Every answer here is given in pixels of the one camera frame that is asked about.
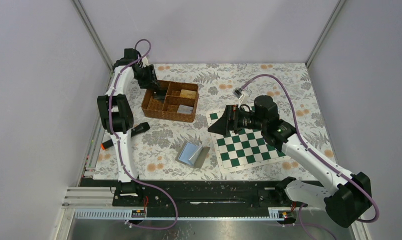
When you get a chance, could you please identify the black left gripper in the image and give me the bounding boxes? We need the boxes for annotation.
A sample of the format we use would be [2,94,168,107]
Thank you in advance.
[134,64,160,89]

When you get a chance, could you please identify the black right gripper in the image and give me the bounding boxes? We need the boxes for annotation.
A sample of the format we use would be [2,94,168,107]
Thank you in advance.
[208,104,266,136]

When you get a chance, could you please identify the silver metal card holder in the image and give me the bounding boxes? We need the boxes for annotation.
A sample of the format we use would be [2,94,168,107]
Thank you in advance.
[175,141,210,169]

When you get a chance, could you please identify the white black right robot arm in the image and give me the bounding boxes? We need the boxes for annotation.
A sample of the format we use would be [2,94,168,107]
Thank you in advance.
[208,95,376,228]

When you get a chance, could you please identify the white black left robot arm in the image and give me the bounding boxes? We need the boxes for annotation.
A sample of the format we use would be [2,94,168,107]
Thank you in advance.
[97,48,160,206]

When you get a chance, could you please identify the gold cards in basket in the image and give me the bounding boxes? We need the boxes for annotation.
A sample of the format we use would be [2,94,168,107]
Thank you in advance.
[179,89,197,99]

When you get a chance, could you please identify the silver cards in basket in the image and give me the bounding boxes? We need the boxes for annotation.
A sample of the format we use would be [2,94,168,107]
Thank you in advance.
[177,104,193,115]

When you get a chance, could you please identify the brown woven divided basket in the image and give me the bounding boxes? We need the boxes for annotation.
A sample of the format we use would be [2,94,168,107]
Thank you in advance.
[141,80,199,123]

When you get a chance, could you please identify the green white chessboard mat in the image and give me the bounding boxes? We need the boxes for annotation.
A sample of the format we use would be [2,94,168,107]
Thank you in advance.
[207,99,289,173]

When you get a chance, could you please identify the black microphone orange tip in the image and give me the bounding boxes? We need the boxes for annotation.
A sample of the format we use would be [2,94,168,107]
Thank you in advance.
[100,122,151,151]

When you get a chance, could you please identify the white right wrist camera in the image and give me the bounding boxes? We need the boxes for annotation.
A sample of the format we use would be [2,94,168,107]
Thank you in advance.
[233,87,247,106]

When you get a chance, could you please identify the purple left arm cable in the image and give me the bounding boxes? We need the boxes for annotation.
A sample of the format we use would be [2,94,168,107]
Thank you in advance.
[107,38,179,231]

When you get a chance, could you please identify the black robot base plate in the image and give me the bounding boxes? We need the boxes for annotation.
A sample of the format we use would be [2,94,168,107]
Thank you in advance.
[112,180,324,220]

